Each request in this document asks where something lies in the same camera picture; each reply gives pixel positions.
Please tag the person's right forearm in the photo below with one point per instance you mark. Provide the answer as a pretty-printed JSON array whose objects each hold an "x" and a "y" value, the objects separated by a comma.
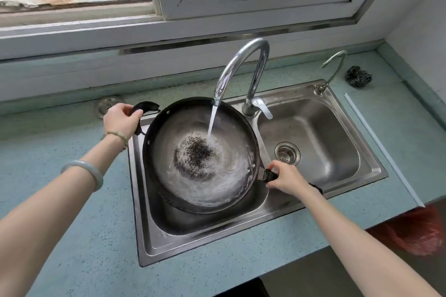
[{"x": 359, "y": 248}]

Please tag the black metal wok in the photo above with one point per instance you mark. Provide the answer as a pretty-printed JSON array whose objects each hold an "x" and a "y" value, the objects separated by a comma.
[{"x": 202, "y": 157}]

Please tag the person's right hand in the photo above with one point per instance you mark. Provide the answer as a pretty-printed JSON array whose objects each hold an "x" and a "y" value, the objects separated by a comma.
[{"x": 290, "y": 178}]

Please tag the white window frame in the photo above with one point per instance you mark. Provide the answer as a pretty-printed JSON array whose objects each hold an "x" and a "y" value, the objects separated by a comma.
[{"x": 223, "y": 4}]

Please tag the dark steel wool scrubber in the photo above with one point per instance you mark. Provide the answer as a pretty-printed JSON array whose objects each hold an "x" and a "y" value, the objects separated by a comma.
[{"x": 358, "y": 76}]

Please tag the person's left forearm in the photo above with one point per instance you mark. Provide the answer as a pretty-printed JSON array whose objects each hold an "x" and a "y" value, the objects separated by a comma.
[{"x": 52, "y": 216}]

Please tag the stainless steel double sink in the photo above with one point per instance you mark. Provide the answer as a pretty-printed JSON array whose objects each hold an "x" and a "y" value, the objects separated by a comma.
[{"x": 258, "y": 175}]

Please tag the person's left hand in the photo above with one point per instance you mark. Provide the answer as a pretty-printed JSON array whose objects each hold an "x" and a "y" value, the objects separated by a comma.
[{"x": 119, "y": 120}]

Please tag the sink drain strainer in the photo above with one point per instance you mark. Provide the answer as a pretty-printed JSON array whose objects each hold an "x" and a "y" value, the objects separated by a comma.
[{"x": 287, "y": 153}]

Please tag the small thin chrome tap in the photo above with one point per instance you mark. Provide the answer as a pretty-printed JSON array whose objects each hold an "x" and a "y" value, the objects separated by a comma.
[{"x": 335, "y": 68}]

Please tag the pale jade bangle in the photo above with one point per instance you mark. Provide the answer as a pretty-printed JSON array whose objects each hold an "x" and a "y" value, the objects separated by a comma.
[{"x": 91, "y": 170}]

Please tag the chrome gooseneck faucet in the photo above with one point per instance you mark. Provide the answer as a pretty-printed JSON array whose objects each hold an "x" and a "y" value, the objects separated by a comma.
[{"x": 256, "y": 74}]

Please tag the round metal drain cover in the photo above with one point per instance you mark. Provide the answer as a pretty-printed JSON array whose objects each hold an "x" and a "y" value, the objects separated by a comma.
[{"x": 107, "y": 104}]

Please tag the person's left thumb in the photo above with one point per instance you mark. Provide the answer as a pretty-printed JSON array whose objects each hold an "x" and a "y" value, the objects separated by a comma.
[{"x": 136, "y": 114}]

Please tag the person's right thumb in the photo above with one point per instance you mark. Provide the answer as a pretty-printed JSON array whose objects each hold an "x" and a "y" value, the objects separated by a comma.
[{"x": 274, "y": 184}]

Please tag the red plastic bag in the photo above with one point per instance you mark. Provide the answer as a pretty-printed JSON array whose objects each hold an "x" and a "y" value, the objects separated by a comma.
[{"x": 413, "y": 230}]

